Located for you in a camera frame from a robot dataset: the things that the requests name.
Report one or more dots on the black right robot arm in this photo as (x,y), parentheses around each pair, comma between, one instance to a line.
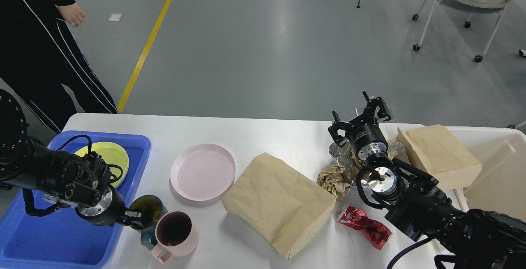
(475,239)

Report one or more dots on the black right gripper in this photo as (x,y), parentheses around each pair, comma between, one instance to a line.
(367,137)

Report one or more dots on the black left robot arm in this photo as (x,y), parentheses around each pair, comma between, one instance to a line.
(54,179)

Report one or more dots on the person in black tracksuit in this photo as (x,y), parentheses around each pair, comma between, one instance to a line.
(43,64)

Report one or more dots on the small brown paper bag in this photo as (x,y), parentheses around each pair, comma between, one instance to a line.
(435,150)

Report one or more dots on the crumpled brown paper ball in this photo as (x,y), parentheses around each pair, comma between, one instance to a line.
(335,180)

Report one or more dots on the pink mug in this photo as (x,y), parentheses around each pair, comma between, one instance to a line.
(176,235)

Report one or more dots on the white plastic bin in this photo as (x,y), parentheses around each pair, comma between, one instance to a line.
(501,184)

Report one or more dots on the red foil wrapper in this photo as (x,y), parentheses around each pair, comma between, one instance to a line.
(374,231)

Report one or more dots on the yellow plate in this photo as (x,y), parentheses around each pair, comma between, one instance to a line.
(108,161)

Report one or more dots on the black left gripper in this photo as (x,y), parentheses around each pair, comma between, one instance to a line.
(110,210)

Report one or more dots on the blue plastic tray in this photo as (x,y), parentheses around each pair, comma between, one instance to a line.
(62,240)

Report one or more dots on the large brown paper bag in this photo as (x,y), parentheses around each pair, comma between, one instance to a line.
(282,204)

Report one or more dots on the pink plate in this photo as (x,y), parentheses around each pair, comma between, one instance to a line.
(203,172)

